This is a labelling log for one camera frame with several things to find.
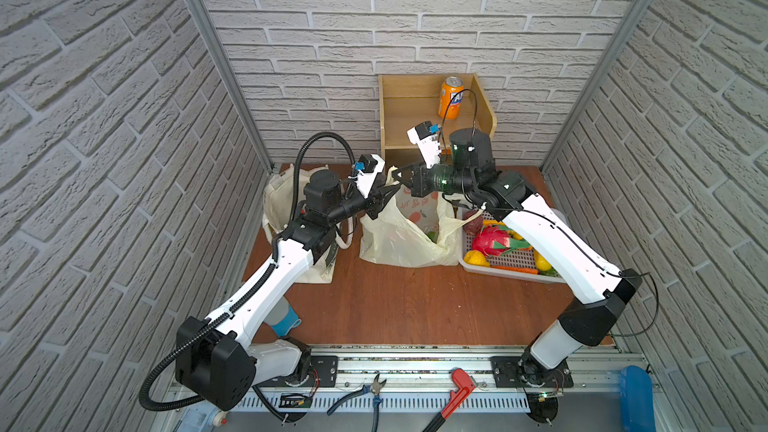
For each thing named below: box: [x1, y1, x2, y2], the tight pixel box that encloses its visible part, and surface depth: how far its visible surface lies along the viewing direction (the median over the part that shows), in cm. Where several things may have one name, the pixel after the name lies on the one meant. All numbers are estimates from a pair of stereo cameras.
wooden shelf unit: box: [378, 73, 497, 170], surface depth 94 cm
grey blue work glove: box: [263, 296, 302, 338], surface depth 82 cm
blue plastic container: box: [620, 365, 656, 432], surface depth 70 cm
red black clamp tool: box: [422, 368, 477, 432], surface depth 71 cm
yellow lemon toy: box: [464, 250, 490, 267], surface depth 90 cm
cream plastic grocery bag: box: [359, 166, 483, 267], surface depth 82 cm
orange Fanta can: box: [438, 76, 465, 120], surface depth 85 cm
